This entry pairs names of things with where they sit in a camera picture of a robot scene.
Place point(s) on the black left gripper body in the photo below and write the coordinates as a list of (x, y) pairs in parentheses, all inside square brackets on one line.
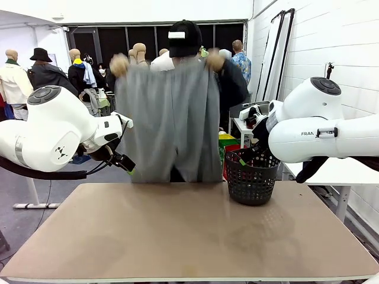
[(122, 161)]

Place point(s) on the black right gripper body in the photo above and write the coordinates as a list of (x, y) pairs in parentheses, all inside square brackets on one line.
[(260, 133)]

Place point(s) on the grey training pants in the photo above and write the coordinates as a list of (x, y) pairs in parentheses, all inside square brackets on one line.
[(165, 118)]

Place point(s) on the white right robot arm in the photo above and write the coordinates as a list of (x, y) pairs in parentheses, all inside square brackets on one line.
[(311, 139)]

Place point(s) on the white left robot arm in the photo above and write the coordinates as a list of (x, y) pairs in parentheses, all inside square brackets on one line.
[(53, 124)]

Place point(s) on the person's left forearm dark sleeve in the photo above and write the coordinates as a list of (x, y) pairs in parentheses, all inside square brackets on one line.
[(235, 80)]

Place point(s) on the person's left hand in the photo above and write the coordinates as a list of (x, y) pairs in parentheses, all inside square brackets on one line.
[(215, 61)]

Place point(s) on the person's right hand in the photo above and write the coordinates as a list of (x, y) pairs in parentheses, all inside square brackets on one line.
[(119, 65)]

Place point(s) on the small white table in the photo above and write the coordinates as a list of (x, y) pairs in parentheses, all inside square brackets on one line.
[(241, 127)]

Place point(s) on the colourful plastic crate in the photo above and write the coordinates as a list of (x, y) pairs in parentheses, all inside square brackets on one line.
[(229, 151)]

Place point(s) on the black perforated laundry basket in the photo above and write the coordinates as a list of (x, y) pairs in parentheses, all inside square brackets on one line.
[(251, 189)]

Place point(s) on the person's torso dark shirt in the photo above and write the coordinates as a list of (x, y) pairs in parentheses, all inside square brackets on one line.
[(177, 174)]

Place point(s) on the black-framed white panel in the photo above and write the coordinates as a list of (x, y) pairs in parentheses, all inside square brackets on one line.
[(271, 59), (285, 53)]

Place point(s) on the person wearing white face mask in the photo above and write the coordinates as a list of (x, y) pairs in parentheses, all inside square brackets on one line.
[(103, 75)]

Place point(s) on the large white side table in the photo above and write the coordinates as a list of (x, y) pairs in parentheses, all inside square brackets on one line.
[(340, 177)]

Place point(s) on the white table leg stand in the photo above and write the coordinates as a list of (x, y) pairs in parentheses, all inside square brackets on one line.
[(35, 205)]

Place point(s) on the mannequin with yellow blue scarf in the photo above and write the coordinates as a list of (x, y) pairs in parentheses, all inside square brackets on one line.
[(77, 74)]

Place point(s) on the bare beige mannequin head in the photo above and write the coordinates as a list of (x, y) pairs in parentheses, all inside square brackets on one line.
[(139, 53)]

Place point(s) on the figure with black bucket hat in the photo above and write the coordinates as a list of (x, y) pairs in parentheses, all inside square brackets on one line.
[(47, 74)]

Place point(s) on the black baseball cap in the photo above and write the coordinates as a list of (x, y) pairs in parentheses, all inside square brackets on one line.
[(189, 38)]

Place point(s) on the mannequin in white jacket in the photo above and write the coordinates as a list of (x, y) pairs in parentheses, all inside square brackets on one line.
[(13, 83)]

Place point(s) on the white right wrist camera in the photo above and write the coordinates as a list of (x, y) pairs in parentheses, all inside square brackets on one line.
[(246, 113)]

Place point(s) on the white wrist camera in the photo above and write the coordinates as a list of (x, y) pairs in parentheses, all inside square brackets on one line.
[(125, 119), (246, 113)]

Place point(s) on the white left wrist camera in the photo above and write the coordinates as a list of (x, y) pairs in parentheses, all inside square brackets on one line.
[(125, 119)]

